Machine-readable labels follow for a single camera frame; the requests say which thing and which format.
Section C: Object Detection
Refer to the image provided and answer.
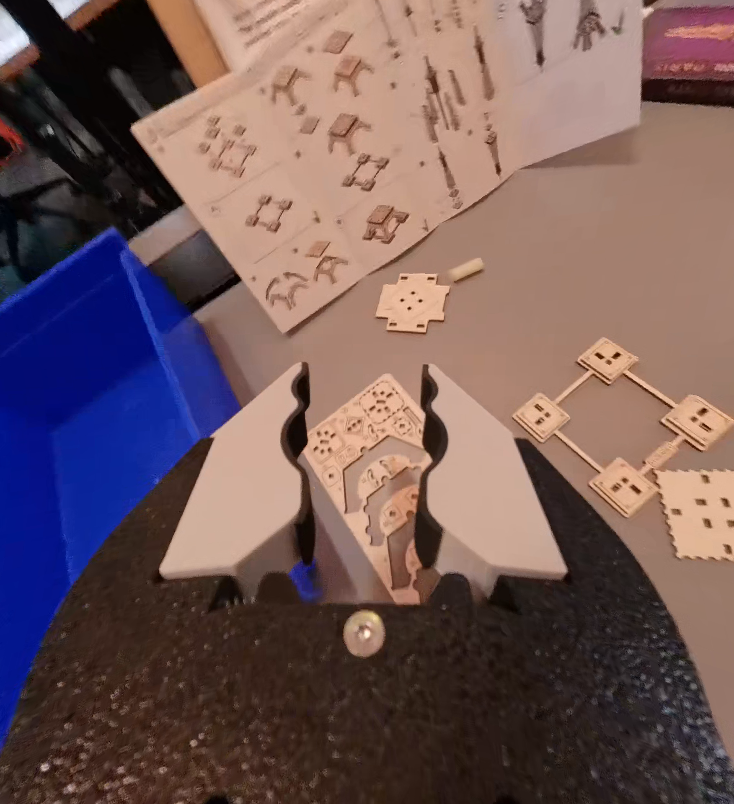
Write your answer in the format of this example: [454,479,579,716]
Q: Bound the folded paper instruction sheet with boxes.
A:
[131,0,644,334]

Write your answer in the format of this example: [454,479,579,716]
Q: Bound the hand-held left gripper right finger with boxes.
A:
[414,363,569,582]

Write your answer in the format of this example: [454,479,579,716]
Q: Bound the purple puzzle box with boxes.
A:
[640,5,734,109]

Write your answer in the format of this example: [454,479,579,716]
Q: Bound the grey desk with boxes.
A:
[127,94,734,780]

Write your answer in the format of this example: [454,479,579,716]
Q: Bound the black office chair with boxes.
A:
[0,57,173,277]

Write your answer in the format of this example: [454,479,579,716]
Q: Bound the cross-shaped wooden plate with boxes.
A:
[376,272,451,334]

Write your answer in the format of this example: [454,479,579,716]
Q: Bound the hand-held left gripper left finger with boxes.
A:
[158,361,316,582]

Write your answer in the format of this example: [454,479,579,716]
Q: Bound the brown wooden board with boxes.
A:
[147,0,230,89]

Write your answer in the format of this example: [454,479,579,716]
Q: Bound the square slotted wooden platform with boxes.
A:
[655,468,734,562]

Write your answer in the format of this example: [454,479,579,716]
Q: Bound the plain blue plastic bin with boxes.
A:
[0,227,320,780]

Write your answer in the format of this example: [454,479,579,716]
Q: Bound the wooden part sheet with cutouts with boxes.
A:
[301,374,437,607]

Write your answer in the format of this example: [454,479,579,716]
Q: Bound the wooden four-pad foot frame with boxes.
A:
[512,337,734,519]

